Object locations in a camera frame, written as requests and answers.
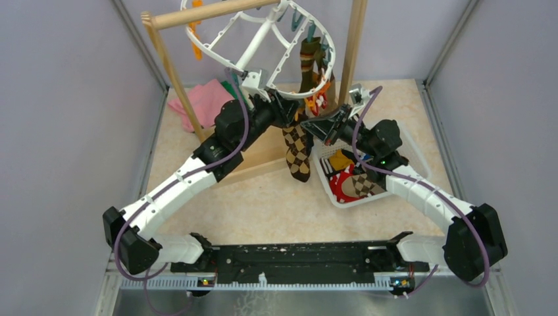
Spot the orange clip at back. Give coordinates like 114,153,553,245
188,0,204,61

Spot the white round clip hanger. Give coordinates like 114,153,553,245
185,1,336,99

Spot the wooden hanger rack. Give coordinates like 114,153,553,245
140,0,368,184

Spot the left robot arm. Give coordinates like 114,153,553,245
102,90,302,281

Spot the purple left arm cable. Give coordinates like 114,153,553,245
113,67,250,316

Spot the brown argyle sock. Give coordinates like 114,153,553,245
282,112,313,183

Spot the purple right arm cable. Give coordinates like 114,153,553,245
351,86,492,290

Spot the green cloth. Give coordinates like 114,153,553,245
220,80,239,105

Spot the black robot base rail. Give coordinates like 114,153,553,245
170,232,431,296

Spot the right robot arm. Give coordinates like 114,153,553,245
302,105,509,282

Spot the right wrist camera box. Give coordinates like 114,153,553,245
349,83,370,111

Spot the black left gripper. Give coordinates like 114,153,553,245
236,88,303,152

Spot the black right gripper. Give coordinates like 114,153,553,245
301,103,379,159

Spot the navy white red hanging sock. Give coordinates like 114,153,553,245
304,90,327,117

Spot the white plastic laundry basket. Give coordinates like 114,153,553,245
311,124,432,209

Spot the pink cloth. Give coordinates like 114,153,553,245
167,79,230,133

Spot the yellow sock in basket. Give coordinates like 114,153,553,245
328,149,353,171

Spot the olive striped hanging sock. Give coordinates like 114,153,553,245
299,37,324,93

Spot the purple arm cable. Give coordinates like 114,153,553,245
113,67,250,316
351,86,492,290

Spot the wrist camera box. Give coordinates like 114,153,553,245
241,69,270,102
349,83,370,111

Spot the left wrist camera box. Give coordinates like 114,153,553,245
241,69,270,102

